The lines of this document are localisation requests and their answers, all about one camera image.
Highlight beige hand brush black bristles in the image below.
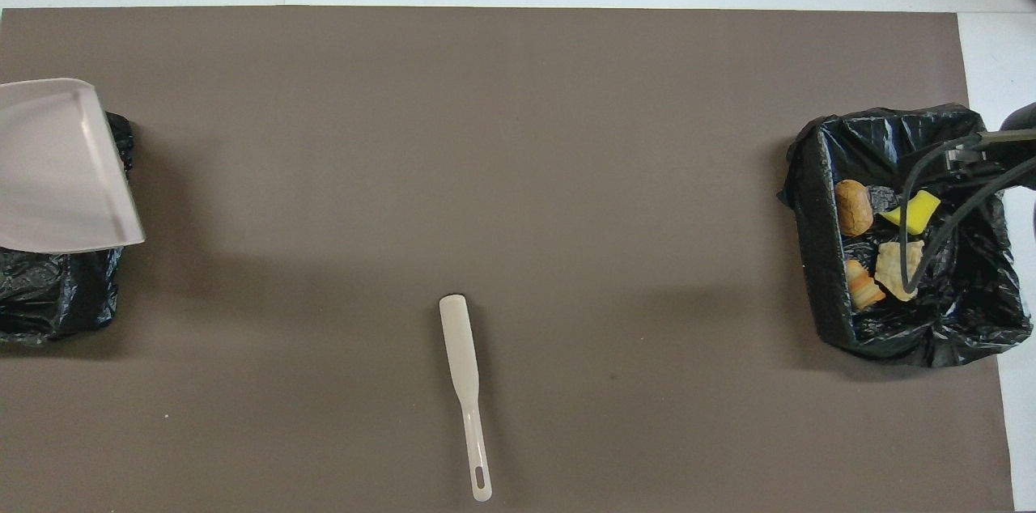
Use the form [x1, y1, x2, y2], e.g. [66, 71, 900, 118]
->
[439, 294, 494, 503]

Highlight yellow wedge sponge piece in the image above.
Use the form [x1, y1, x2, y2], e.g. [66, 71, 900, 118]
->
[880, 190, 942, 236]

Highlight beige plastic dustpan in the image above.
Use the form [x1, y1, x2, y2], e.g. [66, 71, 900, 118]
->
[0, 78, 146, 255]

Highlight pale cream foam lump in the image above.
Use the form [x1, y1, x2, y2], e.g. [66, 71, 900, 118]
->
[874, 240, 926, 303]

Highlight black bag bin pink mark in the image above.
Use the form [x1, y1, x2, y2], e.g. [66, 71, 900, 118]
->
[0, 111, 135, 346]

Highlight small olive bread piece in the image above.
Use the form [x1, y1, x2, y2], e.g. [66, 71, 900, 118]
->
[844, 258, 886, 312]

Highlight brown potato shaped foam lump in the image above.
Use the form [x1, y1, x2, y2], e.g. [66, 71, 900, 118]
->
[834, 179, 875, 239]

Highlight black bag lined bin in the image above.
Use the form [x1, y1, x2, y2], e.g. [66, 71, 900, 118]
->
[778, 103, 1034, 368]

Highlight brown table mat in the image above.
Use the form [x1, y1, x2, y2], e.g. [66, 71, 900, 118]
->
[0, 6, 1014, 513]

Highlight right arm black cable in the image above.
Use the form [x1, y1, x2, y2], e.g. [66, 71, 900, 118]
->
[898, 102, 1036, 295]

